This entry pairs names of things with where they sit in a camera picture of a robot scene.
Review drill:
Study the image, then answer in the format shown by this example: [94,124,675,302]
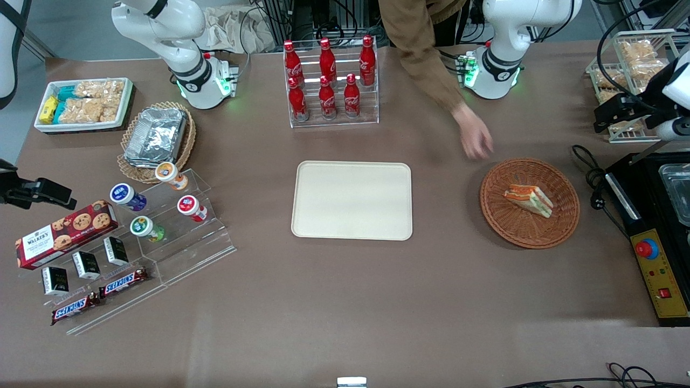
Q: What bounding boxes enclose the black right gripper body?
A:
[0,158,23,209]

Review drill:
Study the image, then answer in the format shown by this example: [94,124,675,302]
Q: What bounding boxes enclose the triangle sandwich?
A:
[502,184,555,219]

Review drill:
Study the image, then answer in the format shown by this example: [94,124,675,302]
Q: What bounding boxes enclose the brown sleeved forearm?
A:
[377,0,468,112]

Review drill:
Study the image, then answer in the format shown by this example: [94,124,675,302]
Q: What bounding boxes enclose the brown wicker basket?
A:
[479,157,582,250]

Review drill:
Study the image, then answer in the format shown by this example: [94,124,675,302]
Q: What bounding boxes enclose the light wicker basket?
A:
[116,100,197,185]

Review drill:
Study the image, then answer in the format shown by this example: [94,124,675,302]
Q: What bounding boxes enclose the beige plastic tray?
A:
[291,160,414,242]

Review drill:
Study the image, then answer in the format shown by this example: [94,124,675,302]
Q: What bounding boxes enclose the person's bare hand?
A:
[451,101,495,161]

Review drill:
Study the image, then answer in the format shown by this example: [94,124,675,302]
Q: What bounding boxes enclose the red Walkers cookie box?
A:
[15,199,120,271]

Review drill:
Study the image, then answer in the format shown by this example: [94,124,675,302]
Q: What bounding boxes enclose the grey metal lever bar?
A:
[627,137,674,165]

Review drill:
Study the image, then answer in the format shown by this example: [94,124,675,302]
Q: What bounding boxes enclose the small black box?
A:
[103,235,129,267]
[41,266,70,296]
[72,251,102,280]

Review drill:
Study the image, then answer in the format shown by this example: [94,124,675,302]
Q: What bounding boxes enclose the blue lid drink cup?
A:
[109,183,148,212]

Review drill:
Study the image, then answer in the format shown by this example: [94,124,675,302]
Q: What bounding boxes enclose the yellow snack packet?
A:
[39,95,59,124]

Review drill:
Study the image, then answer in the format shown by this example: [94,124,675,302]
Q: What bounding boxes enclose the black machine with yellow panel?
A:
[605,151,690,328]

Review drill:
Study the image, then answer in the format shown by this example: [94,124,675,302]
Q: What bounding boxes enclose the clear bag of crackers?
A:
[74,80,126,100]
[58,98,105,124]
[100,97,123,123]

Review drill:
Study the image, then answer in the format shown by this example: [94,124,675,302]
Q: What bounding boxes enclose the clear plastic container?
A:
[659,163,690,228]

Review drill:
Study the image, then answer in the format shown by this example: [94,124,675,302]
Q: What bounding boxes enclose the green lid drink cup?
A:
[129,215,166,243]

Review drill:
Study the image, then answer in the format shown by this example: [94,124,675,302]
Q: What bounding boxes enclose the Snickers chocolate bar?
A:
[51,292,101,326]
[98,267,149,299]

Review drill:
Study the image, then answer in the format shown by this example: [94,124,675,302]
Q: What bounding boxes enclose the white rectangular snack bin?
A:
[33,77,135,134]

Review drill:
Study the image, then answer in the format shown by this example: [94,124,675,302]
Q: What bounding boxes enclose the stack of foil trays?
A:
[123,106,188,169]

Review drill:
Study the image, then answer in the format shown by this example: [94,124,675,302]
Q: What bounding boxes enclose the orange lid drink cup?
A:
[154,161,190,192]

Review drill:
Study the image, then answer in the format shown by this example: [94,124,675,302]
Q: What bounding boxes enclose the clear acrylic low stand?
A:
[19,232,169,336]

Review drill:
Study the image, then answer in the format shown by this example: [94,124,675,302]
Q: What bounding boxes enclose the red emergency stop button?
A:
[634,238,660,261]

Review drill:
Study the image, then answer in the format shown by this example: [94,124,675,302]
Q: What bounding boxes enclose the red lid drink cup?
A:
[176,195,209,223]

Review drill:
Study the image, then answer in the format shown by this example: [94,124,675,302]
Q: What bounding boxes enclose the clear acrylic step stand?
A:
[121,168,237,287]

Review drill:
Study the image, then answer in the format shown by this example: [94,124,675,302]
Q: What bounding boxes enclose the clear acrylic bottle rack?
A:
[284,34,380,129]

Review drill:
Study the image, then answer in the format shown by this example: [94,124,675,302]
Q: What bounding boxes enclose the red cola bottle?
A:
[288,77,309,122]
[318,75,338,120]
[284,40,304,88]
[343,73,361,119]
[359,34,377,87]
[319,37,337,82]

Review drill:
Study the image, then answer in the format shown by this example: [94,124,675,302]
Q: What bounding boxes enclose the black equipment rack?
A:
[259,0,386,46]

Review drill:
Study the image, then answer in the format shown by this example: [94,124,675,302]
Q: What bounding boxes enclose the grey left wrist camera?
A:
[654,116,690,142]

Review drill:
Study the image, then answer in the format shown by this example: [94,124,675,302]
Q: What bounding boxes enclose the white wire rack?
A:
[585,29,681,144]

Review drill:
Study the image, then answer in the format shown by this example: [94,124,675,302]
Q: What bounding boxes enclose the black power cable with plug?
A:
[571,144,632,239]

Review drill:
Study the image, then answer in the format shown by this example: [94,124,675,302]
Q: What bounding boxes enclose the thin black floor cables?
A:
[501,362,690,388]

